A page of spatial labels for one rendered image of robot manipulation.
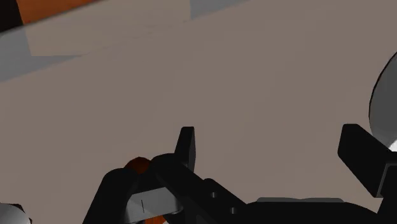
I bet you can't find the orange-brown rounded object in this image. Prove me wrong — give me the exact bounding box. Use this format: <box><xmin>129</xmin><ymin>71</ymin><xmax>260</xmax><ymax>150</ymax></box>
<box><xmin>123</xmin><ymin>156</ymin><xmax>168</xmax><ymax>224</ymax></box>

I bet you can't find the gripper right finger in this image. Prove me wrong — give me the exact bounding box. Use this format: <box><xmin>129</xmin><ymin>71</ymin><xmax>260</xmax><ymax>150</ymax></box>
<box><xmin>337</xmin><ymin>123</ymin><xmax>397</xmax><ymax>224</ymax></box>

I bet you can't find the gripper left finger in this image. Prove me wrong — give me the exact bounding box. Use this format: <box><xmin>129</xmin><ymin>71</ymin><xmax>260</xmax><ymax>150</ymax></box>
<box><xmin>81</xmin><ymin>126</ymin><xmax>249</xmax><ymax>224</ymax></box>

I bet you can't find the grey rounded object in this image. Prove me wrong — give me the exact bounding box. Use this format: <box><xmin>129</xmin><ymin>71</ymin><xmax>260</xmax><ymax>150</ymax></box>
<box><xmin>0</xmin><ymin>203</ymin><xmax>32</xmax><ymax>224</ymax></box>

